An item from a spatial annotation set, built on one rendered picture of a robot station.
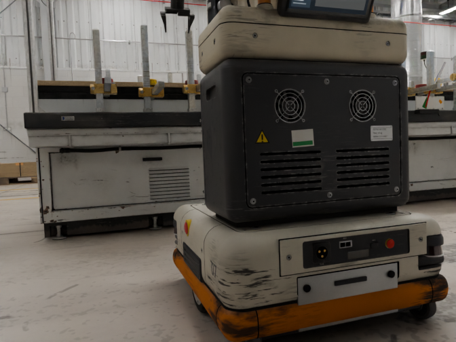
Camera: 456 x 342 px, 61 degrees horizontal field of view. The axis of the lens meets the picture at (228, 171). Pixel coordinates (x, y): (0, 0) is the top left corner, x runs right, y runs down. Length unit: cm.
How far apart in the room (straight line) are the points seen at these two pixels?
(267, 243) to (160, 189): 162
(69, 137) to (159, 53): 767
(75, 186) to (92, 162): 17
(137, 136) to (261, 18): 136
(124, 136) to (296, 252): 148
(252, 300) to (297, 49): 60
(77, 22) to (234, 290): 920
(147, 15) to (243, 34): 903
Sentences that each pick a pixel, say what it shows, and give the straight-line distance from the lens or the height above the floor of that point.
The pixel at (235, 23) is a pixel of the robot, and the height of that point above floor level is 76.
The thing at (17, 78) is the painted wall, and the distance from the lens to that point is 960.
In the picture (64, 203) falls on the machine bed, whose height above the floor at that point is 21.
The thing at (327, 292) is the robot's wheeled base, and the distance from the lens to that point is 97.
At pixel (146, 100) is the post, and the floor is 76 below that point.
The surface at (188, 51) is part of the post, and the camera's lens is 228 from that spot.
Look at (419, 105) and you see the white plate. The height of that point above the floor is 73.
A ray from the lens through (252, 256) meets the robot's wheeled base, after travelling 86.
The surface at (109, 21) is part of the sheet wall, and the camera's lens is 984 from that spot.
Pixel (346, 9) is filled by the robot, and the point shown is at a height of 81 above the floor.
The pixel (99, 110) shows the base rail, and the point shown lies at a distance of 216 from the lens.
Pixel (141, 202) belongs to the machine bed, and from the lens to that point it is 244.
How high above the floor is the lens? 47
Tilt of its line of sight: 3 degrees down
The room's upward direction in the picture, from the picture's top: 2 degrees counter-clockwise
